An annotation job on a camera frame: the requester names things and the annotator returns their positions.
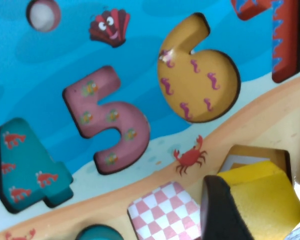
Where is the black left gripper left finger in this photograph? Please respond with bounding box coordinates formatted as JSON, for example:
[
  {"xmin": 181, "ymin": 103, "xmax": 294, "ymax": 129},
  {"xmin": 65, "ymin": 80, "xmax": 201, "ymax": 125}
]
[{"xmin": 200, "ymin": 174, "xmax": 254, "ymax": 240}]

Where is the teal heart piece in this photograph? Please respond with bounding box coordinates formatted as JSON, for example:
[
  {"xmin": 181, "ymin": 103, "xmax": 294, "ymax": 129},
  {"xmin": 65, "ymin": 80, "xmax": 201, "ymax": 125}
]
[{"xmin": 74, "ymin": 223, "xmax": 126, "ymax": 240}]

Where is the blue wooden number puzzle board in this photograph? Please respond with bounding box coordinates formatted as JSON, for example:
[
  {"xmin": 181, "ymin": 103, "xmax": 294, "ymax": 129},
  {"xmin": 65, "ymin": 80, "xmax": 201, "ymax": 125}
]
[{"xmin": 0, "ymin": 0, "xmax": 300, "ymax": 240}]

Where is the yellow pentagon piece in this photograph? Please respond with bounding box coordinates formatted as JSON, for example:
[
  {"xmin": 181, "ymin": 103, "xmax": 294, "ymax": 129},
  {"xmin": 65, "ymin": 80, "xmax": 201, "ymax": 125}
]
[{"xmin": 215, "ymin": 160, "xmax": 300, "ymax": 240}]

